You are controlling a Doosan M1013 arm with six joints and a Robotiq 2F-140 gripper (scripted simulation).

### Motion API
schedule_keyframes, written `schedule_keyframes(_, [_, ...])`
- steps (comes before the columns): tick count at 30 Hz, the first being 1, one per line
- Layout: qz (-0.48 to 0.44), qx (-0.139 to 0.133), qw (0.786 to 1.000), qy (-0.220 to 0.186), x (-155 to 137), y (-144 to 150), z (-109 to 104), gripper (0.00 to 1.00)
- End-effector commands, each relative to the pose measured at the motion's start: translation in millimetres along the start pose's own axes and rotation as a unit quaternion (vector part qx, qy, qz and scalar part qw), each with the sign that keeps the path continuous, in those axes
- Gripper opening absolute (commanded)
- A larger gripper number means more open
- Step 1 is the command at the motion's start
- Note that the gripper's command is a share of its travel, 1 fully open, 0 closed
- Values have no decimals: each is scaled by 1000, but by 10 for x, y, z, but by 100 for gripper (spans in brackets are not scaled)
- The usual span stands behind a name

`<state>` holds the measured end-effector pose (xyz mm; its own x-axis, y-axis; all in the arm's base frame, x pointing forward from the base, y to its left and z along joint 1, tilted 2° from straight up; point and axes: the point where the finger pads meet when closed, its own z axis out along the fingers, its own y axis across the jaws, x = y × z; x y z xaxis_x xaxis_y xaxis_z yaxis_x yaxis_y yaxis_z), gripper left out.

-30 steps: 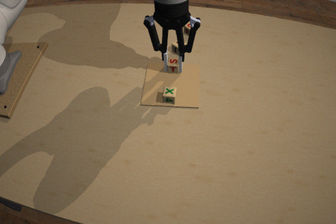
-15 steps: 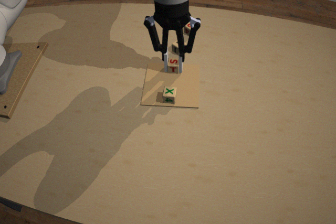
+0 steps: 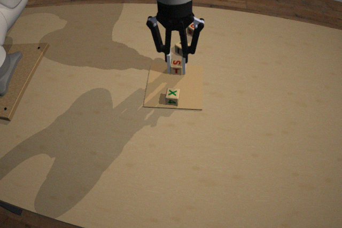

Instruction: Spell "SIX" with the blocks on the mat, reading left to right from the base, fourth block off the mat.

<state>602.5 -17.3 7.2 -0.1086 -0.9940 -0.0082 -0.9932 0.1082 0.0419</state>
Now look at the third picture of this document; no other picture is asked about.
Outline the tan square mat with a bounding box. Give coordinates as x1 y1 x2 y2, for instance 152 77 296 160
143 64 203 110

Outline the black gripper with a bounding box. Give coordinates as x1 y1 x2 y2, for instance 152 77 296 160
146 0 204 74

